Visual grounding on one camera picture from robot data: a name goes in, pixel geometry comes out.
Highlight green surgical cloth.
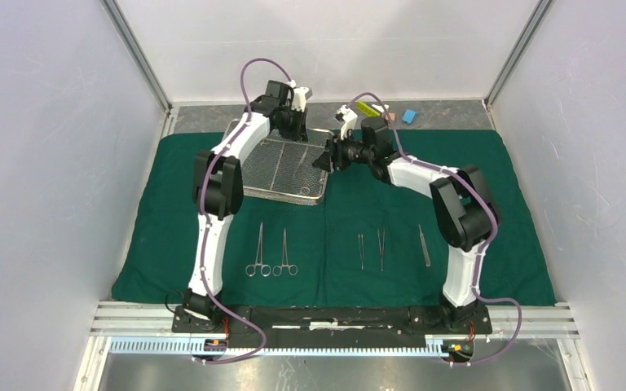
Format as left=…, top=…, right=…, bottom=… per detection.
left=111, top=130, right=556, bottom=307

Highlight yellow-green lego brick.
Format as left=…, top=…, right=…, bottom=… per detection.
left=356, top=101, right=381, bottom=116

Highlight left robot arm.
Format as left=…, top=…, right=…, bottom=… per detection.
left=177, top=81, right=312, bottom=332

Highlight metal mesh instrument tray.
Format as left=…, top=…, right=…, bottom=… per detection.
left=210, top=113, right=333, bottom=206

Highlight steel scalpel handle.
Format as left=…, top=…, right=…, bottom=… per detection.
left=293, top=147, right=308, bottom=178

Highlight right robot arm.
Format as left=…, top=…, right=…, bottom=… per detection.
left=312, top=107, right=500, bottom=332

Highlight blue small block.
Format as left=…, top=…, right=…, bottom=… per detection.
left=402, top=109, right=417, bottom=125

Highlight steel forceps with ring handles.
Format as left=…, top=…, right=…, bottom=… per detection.
left=245, top=222, right=272, bottom=277

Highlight pointed steel tweezers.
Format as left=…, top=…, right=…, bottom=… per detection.
left=377, top=228, right=386, bottom=272

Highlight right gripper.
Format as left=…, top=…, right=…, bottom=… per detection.
left=312, top=126, right=374, bottom=174

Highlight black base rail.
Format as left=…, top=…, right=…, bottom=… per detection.
left=171, top=303, right=493, bottom=357

